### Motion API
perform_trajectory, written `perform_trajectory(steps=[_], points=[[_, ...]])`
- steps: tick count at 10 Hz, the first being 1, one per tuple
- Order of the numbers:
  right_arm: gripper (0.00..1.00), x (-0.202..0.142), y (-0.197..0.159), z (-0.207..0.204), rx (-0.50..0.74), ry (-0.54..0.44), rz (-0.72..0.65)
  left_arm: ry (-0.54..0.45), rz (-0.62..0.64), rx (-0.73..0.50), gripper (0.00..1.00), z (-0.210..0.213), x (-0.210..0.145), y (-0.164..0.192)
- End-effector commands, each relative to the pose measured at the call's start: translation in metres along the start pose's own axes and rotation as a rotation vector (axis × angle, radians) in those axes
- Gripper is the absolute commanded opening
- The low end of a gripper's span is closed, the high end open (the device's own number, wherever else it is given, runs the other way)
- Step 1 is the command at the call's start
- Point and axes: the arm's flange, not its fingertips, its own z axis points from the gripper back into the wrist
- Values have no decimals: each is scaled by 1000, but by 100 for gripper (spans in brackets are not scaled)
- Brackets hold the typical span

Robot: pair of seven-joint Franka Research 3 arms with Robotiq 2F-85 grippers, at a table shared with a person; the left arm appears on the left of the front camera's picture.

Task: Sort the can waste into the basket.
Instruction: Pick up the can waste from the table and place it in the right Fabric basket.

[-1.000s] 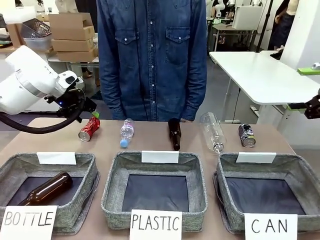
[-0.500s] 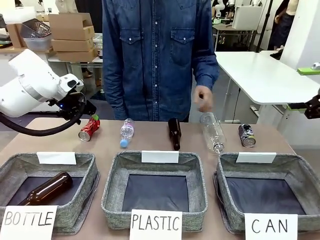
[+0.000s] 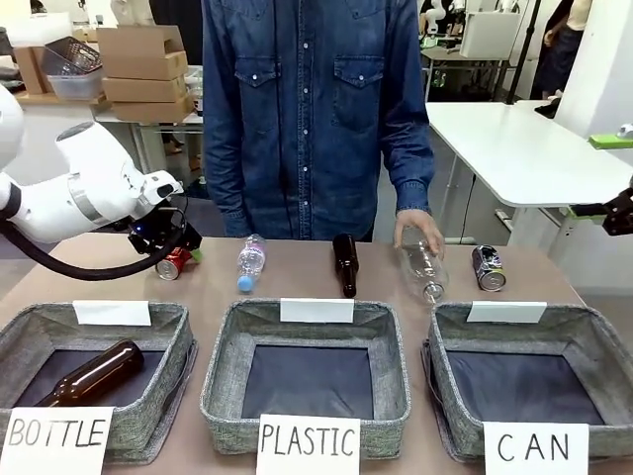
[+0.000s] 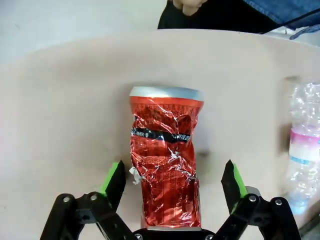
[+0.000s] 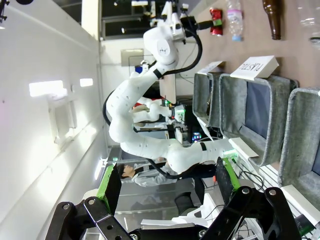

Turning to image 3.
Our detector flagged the plastic water bottle blue cap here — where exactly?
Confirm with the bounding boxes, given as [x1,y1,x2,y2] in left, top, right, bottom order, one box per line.
[236,233,270,294]

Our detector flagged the person's left forearm denim sleeve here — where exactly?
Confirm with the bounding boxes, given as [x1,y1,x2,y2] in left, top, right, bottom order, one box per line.
[383,113,437,217]

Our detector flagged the paper label reading CAN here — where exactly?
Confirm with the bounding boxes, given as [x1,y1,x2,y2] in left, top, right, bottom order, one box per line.
[482,421,591,475]

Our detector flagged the black perforated crate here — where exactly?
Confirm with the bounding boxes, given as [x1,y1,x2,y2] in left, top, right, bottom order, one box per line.
[41,37,104,77]

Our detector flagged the green flat object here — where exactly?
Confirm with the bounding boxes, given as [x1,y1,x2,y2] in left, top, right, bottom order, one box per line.
[588,132,633,150]

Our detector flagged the open cardboard box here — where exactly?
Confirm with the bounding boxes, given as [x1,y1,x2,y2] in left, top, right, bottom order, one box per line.
[95,24,189,81]

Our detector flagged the red drink can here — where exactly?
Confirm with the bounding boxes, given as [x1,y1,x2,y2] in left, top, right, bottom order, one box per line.
[155,246,194,282]

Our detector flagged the grey fabric basket plastic label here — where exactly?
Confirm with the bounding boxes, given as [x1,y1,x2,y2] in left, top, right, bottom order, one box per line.
[200,298,413,458]

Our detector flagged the person's denim shirt torso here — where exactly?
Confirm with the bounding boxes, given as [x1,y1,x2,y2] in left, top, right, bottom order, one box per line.
[201,0,437,243]

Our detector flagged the white square box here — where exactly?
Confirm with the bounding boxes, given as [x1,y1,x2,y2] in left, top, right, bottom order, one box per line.
[460,10,526,60]

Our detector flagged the flat closed cardboard box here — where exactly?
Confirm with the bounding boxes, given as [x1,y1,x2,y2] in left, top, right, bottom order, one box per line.
[101,73,190,104]
[109,96,196,124]

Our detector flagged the clear transparent bottle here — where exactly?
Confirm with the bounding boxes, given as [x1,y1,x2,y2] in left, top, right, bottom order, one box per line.
[399,226,451,305]

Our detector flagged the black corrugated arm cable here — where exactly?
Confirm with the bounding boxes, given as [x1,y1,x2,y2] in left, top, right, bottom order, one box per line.
[0,195,192,282]

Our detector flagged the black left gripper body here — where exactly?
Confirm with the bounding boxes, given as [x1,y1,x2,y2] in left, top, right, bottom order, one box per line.
[127,207,203,256]

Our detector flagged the large white table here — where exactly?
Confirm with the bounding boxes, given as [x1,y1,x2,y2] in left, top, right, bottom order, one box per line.
[423,100,633,278]

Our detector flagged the person's left hand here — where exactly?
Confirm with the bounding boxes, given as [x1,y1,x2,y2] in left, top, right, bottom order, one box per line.
[394,209,446,256]

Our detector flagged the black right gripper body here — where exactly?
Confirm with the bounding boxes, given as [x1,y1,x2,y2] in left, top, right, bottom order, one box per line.
[601,187,633,238]

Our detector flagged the background person dark clothes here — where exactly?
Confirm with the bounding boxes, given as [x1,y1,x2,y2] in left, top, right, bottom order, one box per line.
[530,0,587,101]

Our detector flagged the grey fabric basket can label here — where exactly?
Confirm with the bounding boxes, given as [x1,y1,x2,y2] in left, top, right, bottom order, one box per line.
[421,301,633,464]

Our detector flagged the person's right forearm denim sleeve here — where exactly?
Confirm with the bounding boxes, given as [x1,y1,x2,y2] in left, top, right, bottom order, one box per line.
[201,113,251,238]

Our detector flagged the black slanted pole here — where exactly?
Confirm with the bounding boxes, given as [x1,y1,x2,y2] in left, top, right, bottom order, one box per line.
[504,0,541,106]

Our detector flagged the large brown glass bottle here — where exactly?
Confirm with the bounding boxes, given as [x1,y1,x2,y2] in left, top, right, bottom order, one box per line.
[33,339,146,409]

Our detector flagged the paper label reading BOTTLE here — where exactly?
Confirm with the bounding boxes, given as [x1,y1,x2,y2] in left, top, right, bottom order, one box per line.
[0,406,117,475]

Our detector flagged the small brown cardboard box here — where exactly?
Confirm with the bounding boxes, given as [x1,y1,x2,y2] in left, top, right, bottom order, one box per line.
[11,45,51,96]

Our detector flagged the white table under boxes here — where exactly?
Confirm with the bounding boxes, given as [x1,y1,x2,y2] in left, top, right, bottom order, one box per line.
[92,104,205,175]

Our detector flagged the small brown glass bottle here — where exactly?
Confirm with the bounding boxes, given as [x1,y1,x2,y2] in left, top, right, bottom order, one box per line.
[331,233,360,300]

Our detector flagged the clear plastic storage bin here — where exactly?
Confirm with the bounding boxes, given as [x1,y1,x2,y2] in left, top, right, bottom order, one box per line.
[45,68,106,101]

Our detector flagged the crushed dark drink can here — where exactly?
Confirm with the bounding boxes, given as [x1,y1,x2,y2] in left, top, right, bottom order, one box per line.
[470,244,508,292]

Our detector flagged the blank white card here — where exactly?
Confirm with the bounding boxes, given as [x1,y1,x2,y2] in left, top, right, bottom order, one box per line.
[465,300,549,325]
[72,299,152,328]
[279,297,356,325]

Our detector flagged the paper label reading PLASTIC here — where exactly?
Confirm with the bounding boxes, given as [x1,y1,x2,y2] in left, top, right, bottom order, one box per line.
[255,413,362,475]

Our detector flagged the grey fabric basket bottle label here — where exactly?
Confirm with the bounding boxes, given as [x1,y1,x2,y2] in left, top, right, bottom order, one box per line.
[0,301,200,466]

